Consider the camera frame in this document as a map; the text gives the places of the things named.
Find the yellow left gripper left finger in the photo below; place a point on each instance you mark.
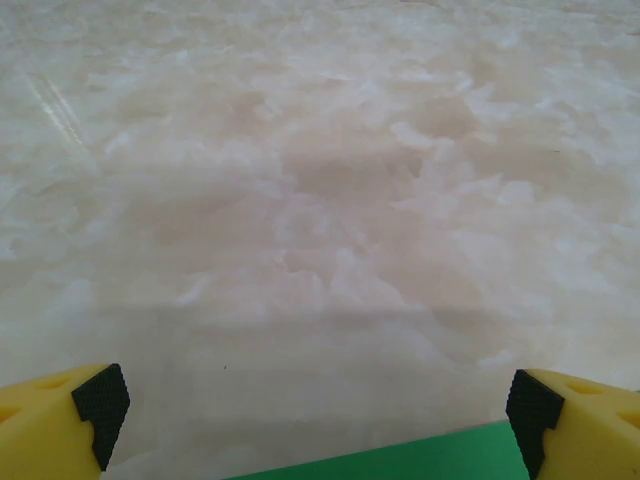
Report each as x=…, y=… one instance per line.
x=45, y=425

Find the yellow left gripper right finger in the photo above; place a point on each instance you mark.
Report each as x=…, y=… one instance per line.
x=590, y=430

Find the green paper sheet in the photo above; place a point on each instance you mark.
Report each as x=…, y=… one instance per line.
x=400, y=460

